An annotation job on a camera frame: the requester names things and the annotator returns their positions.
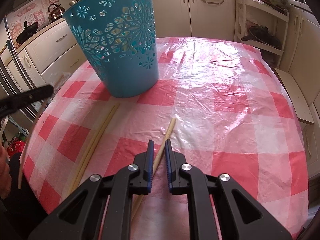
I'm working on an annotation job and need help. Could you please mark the cream lower kitchen cabinets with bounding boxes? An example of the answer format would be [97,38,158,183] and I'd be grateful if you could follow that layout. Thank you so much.
[1,19,86,92]

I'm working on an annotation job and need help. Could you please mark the person's left hand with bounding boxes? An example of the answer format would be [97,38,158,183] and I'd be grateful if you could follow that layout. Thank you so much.
[0,146,11,199]

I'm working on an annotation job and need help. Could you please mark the single wooden chopstick on table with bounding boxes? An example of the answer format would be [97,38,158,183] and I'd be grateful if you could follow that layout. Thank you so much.
[131,118,176,220]

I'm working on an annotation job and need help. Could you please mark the black wok on stove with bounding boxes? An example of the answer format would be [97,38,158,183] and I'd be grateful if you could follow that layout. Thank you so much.
[16,21,39,44]

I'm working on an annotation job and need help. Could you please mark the copper kettle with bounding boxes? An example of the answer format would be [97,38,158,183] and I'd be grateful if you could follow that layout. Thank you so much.
[48,3,65,23]

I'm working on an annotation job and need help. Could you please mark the red white checkered tablecloth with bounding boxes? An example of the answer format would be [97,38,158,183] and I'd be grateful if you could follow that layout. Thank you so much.
[23,37,308,237]

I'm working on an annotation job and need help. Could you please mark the wooden stool seat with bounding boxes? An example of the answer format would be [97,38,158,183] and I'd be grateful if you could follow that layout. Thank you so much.
[274,68,314,125]

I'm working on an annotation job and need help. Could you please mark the teal perforated plastic basket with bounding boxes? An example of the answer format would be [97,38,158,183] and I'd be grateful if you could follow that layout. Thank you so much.
[63,0,159,98]

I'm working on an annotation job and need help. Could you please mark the dark pan on rack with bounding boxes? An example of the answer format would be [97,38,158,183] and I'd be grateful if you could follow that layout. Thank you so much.
[241,25,281,49]

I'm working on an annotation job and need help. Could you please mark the white tiered storage rack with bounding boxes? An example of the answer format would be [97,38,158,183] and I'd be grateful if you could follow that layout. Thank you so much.
[234,0,290,67]

